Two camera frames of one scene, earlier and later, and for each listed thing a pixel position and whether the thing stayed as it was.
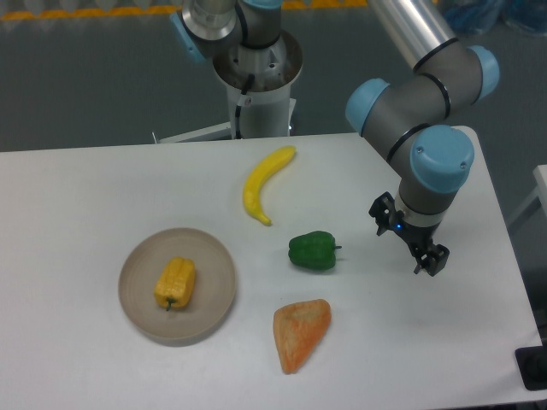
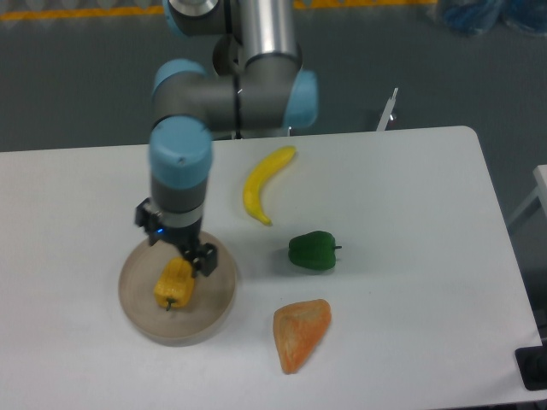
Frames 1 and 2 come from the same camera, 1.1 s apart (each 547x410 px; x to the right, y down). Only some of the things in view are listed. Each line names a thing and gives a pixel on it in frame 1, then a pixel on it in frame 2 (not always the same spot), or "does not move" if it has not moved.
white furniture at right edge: (540, 175) does not move
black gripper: (420, 237) -> (202, 258)
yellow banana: (255, 181) does not move
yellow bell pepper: (175, 283) does not move
